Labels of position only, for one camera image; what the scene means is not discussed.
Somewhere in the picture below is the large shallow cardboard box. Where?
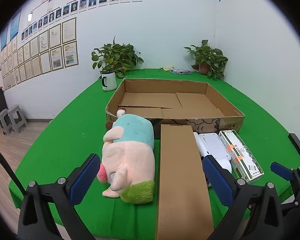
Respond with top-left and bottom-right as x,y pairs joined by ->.
105,78 -> 245,134

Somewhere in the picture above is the white handheld device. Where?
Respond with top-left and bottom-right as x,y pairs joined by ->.
193,132 -> 232,188

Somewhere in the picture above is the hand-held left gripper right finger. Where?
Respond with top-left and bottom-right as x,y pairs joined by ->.
202,154 -> 284,240

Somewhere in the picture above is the row of portrait photo cards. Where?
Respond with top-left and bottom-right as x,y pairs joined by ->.
21,0 -> 143,43

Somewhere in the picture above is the black rectangular device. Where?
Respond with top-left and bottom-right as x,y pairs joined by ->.
289,133 -> 300,158

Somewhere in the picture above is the blue wall poster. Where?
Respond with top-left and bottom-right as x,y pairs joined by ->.
0,26 -> 9,50
10,9 -> 22,39

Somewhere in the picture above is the white flat box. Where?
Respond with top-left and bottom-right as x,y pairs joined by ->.
199,133 -> 231,161

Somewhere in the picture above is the potted plant in terracotta pot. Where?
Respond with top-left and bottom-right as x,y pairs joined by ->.
184,39 -> 228,80

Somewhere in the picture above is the long brown cardboard box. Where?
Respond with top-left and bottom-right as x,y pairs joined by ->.
155,124 -> 214,240

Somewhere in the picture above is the leafy green plant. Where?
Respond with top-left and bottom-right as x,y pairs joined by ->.
91,36 -> 144,79

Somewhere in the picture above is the clear plastic packet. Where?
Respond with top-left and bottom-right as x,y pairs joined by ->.
170,68 -> 192,75

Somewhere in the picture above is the pink and teal plush toy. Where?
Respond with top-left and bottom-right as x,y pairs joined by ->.
97,108 -> 155,204

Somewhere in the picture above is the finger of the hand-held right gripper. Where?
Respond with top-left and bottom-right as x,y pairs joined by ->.
270,162 -> 300,212

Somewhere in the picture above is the green tablecloth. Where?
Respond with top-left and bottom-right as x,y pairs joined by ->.
9,68 -> 300,240

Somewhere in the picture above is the black cable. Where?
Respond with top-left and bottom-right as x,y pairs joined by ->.
0,144 -> 25,200

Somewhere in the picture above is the white mug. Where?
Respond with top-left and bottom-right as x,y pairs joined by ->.
101,70 -> 118,91

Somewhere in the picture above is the grey plastic stool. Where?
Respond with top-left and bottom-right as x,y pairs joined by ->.
7,104 -> 28,134
0,109 -> 10,135

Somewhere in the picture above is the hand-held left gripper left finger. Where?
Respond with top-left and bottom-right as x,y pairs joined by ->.
17,153 -> 102,240

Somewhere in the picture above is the wall of framed certificates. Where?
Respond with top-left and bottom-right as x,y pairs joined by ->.
0,17 -> 79,92

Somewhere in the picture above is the green and white medicine box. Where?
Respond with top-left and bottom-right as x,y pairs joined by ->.
218,129 -> 264,185

